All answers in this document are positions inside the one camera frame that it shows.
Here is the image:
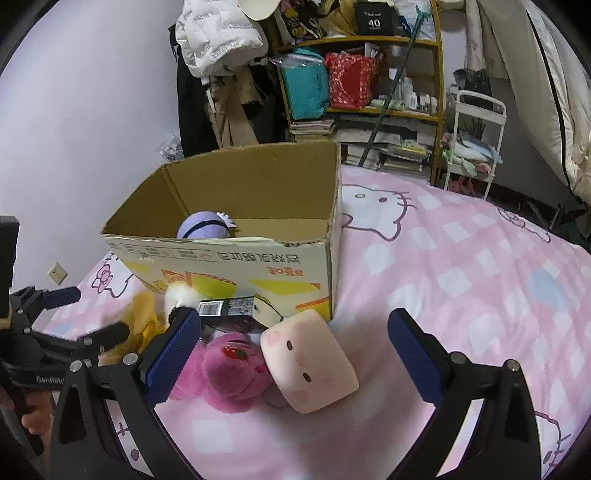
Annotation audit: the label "green pole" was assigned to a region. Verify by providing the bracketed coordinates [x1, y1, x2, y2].
[359, 7, 432, 169]

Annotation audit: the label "cream padded mattress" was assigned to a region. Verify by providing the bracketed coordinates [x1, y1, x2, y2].
[480, 0, 591, 204]

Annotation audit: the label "teal tote bag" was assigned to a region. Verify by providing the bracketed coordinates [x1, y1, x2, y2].
[279, 48, 329, 121]

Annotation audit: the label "black cardboard box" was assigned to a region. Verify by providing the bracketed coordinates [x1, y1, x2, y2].
[355, 1, 399, 37]

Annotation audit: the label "white trolley cart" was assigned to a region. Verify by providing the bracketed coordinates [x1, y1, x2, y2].
[441, 89, 507, 200]

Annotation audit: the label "white fluffy plush toy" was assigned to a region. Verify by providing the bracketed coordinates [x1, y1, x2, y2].
[164, 282, 204, 319]

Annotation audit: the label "pink checked cat bedsheet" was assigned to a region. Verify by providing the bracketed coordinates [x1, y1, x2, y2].
[32, 164, 591, 480]

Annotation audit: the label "purple plush toy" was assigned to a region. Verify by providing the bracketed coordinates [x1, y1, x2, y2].
[177, 211, 237, 240]

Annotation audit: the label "white plastic bag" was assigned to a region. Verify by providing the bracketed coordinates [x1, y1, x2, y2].
[397, 0, 437, 40]

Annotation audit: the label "stack of books and papers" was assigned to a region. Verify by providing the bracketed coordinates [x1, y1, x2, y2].
[339, 115, 432, 178]

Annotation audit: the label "floral cream curtain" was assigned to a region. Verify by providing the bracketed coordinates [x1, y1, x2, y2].
[464, 0, 509, 88]

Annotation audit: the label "clear plastic bag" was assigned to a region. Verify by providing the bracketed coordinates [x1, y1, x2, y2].
[156, 131, 185, 163]

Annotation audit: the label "yellow plush toy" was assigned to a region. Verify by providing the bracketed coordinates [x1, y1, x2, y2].
[104, 290, 169, 365]

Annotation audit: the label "red patterned gift bag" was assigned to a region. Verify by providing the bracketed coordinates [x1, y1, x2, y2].
[324, 52, 382, 110]

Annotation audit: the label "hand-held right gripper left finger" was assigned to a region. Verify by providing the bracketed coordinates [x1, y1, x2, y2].
[48, 307, 204, 480]

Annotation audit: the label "printed cardboard box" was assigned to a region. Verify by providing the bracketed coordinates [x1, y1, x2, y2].
[100, 141, 343, 324]

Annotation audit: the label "folded pastel cloths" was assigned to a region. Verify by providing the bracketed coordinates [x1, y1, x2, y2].
[443, 134, 502, 176]

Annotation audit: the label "person's left hand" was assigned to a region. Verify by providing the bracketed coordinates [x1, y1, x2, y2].
[21, 392, 54, 437]

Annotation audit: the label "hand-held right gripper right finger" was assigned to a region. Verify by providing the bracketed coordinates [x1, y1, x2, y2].
[387, 307, 542, 480]

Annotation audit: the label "dark tissue packet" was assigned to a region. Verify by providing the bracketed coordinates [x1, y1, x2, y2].
[196, 295, 283, 334]

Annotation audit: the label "white puffer jacket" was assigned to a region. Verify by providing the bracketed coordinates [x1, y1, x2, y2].
[175, 0, 269, 86]

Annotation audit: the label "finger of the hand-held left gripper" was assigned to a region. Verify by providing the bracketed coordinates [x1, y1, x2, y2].
[28, 322, 131, 365]
[10, 285, 82, 320]

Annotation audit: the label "row of small bottles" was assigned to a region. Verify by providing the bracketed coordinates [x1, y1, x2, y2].
[385, 69, 441, 114]

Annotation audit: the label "pink plush bear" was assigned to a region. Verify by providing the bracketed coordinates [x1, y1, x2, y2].
[168, 330, 273, 414]

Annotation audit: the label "black patterned bag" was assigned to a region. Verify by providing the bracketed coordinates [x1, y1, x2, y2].
[279, 0, 324, 44]

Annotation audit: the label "beige coat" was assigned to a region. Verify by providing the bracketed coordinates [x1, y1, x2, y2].
[205, 74, 259, 151]

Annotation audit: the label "yellow wooden shelf rack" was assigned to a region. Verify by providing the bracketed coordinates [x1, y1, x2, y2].
[268, 0, 446, 185]

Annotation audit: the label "black coat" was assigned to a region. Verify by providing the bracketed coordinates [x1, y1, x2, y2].
[168, 23, 220, 160]

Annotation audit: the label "yellow fabric bag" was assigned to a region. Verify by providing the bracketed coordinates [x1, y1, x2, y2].
[323, 0, 358, 38]

